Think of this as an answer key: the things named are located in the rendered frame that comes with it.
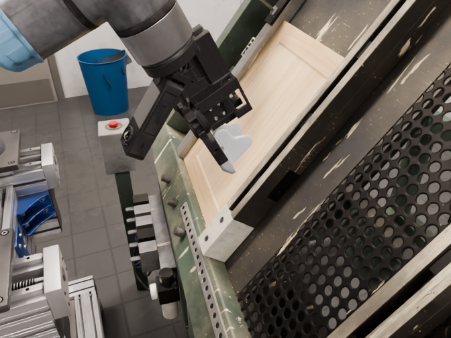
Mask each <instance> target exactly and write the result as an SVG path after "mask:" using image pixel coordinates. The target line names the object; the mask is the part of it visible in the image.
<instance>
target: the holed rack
mask: <svg viewBox="0 0 451 338"><path fill-rule="evenodd" d="M180 210H181V214H182V217H183V221H184V224H185V229H186V232H187V236H188V239H189V243H190V246H191V251H192V253H193V257H194V261H195V265H196V268H197V272H198V275H199V279H200V283H201V287H202V289H203V294H204V297H205V301H206V304H207V308H208V311H209V316H210V319H211V323H212V326H213V330H214V333H215V338H228V334H227V332H226V328H225V325H224V323H223V319H222V316H221V313H220V309H219V306H218V303H217V299H216V297H215V293H214V290H213V286H212V283H211V279H210V277H209V273H208V270H207V266H206V264H205V260H204V257H203V254H202V251H201V247H200V245H199V240H198V237H197V234H196V230H195V227H194V224H193V220H192V218H191V214H190V211H189V207H188V204H187V202H185V203H184V204H183V206H182V207H181V208H180Z"/></svg>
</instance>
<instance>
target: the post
mask: <svg viewBox="0 0 451 338"><path fill-rule="evenodd" d="M115 181H116V185H117V191H118V195H119V201H120V205H121V211H122V215H123V222H124V225H125V229H126V235H127V239H128V245H129V244H130V243H133V242H136V240H135V236H136V235H137V234H136V235H128V231H129V230H132V229H136V223H127V219H129V218H133V217H135V215H134V211H132V212H126V207H133V206H134V204H133V199H132V196H133V195H134V193H133V188H132V181H131V176H130V172H121V173H116V174H115ZM129 249H130V246H129ZM134 249H135V248H131V249H130V255H131V257H133V255H134ZM139 255H140V252H139V247H137V250H136V256H139ZM136 271H137V273H138V275H139V277H140V279H141V280H142V281H143V283H145V285H146V286H147V287H149V284H148V277H147V276H145V275H144V274H143V272H142V270H141V268H140V269H136ZM134 276H135V280H136V286H137V290H141V289H145V288H144V287H143V286H142V285H141V284H140V282H139V280H138V279H137V277H136V275H135V272H134Z"/></svg>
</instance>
